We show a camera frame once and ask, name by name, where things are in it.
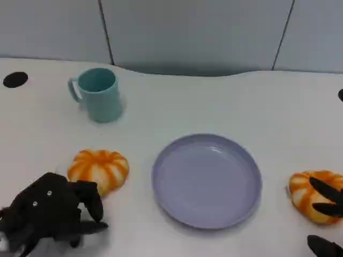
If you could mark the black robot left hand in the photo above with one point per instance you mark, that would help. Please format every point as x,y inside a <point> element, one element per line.
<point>45,203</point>

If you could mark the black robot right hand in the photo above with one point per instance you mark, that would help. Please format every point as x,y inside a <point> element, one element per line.
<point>325,188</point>

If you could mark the orange white toy bread roll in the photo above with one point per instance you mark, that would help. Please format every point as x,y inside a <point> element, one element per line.
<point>99,168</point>
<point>301,191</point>

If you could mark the pale green mug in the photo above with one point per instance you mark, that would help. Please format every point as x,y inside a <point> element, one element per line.
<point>103,100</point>

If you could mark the lilac plate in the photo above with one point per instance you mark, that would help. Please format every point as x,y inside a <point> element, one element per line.
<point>206,182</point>

